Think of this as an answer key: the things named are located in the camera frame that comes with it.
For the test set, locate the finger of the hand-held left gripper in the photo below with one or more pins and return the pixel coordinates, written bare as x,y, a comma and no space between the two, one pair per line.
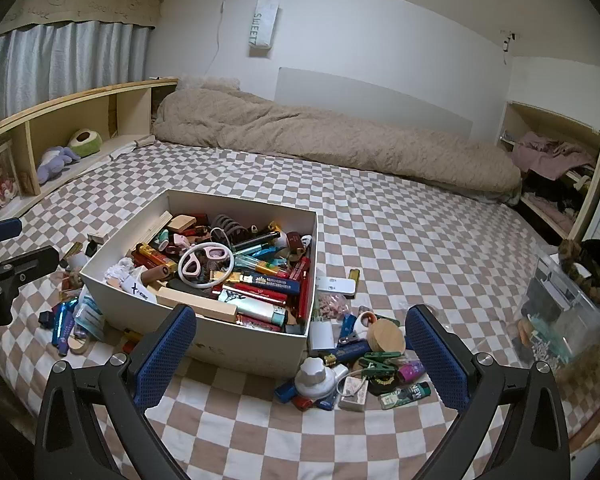
35,259
0,231

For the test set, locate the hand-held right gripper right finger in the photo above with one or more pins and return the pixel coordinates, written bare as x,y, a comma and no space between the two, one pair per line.
435,355

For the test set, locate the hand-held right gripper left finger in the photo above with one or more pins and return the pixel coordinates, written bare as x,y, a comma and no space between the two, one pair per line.
165,355

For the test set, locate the white cardboard box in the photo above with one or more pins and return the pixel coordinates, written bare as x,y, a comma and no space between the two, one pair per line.
230,355

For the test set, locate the small purple bottle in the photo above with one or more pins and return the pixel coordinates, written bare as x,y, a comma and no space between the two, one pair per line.
411,372

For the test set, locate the red lighter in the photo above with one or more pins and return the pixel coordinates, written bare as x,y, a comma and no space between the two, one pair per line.
131,341
307,403

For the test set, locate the green printed packet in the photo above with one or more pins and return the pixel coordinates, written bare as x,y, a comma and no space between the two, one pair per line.
405,395

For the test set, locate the round wooden lid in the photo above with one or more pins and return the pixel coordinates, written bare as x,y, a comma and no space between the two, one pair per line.
386,337

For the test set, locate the green clothespin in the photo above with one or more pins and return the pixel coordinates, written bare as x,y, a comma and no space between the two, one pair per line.
380,358
377,371

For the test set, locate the small dark blue box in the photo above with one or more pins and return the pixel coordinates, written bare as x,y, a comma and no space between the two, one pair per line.
47,319

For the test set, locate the long pale wooden block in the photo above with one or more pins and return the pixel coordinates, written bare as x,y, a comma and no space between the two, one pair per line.
200,305

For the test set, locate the black round tin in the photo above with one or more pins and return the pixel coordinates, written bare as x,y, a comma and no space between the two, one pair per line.
381,385

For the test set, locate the blue tube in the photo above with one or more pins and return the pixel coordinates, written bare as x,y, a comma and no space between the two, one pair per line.
62,327

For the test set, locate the small white and orange cup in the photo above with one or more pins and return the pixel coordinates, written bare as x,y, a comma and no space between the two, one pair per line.
366,321

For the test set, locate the blue box with gold print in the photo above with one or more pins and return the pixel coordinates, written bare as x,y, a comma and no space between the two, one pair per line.
352,351

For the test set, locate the purple plush toy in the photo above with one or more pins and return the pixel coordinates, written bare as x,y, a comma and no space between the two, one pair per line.
55,160

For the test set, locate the blue nail clipper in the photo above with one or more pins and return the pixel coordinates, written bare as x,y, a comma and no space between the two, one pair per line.
349,329

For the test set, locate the small white box with loop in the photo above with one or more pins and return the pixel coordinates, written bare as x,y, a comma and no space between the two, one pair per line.
352,394

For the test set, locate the white charger cube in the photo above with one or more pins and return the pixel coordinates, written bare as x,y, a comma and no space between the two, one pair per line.
322,340

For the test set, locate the yellow lighter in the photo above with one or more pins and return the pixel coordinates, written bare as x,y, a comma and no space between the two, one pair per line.
353,276

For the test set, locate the bag of pink beads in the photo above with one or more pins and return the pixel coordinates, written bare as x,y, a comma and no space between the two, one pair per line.
332,306

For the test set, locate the checkered bed blanket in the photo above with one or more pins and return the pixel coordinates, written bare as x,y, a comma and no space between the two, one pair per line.
430,240

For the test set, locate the white round knob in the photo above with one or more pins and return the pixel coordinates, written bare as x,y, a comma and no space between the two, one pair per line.
320,377

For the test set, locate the white flat packet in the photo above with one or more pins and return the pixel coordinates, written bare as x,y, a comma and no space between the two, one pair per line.
335,286

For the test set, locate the pile of assorted small objects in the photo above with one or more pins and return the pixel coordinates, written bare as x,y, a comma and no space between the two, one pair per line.
265,285

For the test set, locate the green avocado plush toy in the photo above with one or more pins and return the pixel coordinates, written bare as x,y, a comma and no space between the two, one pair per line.
85,141

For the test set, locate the blue lighter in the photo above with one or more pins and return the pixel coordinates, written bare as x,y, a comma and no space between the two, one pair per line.
287,391

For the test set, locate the clear plastic storage bin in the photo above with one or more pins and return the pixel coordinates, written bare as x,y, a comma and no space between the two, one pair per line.
560,320

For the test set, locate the brown coil hair claw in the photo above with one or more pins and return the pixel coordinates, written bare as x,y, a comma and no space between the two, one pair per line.
230,227

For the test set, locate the wooden bedside shelf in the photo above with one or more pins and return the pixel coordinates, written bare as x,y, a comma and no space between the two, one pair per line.
80,105

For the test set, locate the camouflage cloth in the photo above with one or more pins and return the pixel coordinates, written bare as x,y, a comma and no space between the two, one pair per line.
595,265

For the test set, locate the grey curtain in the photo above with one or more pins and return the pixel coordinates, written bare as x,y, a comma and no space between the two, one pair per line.
80,55

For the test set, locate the dark clothes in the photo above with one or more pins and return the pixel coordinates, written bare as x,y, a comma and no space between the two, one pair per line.
550,192

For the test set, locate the pink clothes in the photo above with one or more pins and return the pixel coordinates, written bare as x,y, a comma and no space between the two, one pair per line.
550,152

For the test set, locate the beige duvet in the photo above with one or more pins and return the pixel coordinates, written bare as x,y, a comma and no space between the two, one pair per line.
330,145

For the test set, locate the beige printed valance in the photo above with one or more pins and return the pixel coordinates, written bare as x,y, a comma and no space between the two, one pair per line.
105,7

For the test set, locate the white hanging paper bag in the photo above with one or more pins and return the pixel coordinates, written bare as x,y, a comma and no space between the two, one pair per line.
262,25

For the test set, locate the grey wall panel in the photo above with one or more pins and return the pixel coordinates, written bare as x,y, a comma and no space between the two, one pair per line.
355,95

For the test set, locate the small wall fixture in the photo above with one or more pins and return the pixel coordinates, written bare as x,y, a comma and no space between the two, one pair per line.
507,40

